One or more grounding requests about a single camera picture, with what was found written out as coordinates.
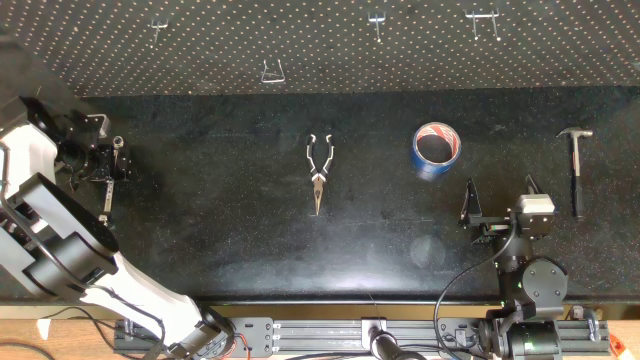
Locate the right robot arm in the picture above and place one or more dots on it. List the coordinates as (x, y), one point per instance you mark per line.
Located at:
(542, 287)

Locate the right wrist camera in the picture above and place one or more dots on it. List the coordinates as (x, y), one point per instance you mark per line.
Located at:
(535, 204)

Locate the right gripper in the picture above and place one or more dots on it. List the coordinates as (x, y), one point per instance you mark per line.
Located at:
(492, 222)

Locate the metal hook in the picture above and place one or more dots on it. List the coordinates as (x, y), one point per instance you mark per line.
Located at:
(159, 23)
(272, 80)
(482, 15)
(377, 27)

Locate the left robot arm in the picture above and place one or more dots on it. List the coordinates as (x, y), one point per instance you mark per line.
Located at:
(135, 290)

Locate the black and white pliers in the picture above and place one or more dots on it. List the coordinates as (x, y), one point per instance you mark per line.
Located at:
(318, 185)

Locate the white paper tag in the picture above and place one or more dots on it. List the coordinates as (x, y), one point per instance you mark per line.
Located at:
(44, 327)

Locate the black pegboard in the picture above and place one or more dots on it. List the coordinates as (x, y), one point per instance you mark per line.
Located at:
(320, 45)

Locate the mounting rail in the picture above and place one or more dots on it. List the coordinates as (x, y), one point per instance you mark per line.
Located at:
(320, 337)

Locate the orange plastic piece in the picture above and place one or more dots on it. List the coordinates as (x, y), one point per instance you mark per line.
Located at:
(618, 347)

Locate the hammer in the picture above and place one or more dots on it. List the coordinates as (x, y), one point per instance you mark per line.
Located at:
(576, 165)

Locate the roll of blue tape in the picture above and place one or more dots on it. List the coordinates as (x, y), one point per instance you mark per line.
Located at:
(422, 165)

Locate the wrench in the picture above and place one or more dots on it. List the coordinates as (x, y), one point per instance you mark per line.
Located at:
(108, 197)

